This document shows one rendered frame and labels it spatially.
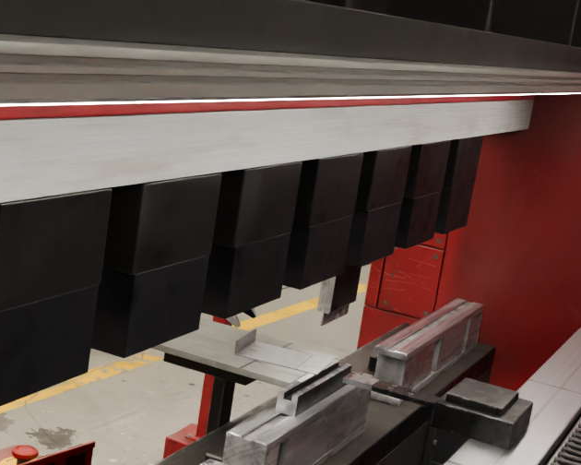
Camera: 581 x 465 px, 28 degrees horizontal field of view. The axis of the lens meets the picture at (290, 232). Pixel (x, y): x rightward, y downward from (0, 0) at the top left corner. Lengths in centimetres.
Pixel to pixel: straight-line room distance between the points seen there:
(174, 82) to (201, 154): 48
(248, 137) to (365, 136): 35
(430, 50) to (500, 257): 139
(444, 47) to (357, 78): 29
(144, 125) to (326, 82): 23
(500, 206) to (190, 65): 185
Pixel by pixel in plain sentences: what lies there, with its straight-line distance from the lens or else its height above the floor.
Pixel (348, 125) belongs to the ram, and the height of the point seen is 138.
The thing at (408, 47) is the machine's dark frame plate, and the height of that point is 149.
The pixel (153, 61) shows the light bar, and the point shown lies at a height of 147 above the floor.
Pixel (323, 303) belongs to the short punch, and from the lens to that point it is 163.
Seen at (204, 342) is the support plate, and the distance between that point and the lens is 176.
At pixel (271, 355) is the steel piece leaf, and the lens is 174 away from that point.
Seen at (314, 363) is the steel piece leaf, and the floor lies 100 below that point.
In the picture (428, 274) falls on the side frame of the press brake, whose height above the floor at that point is 99.
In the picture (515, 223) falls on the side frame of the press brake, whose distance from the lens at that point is 246.
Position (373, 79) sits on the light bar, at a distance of 92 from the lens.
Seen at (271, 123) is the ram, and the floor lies 139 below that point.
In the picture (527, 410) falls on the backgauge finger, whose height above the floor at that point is 102.
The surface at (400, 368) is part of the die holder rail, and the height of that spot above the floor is 94.
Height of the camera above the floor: 151
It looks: 11 degrees down
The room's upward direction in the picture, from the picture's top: 9 degrees clockwise
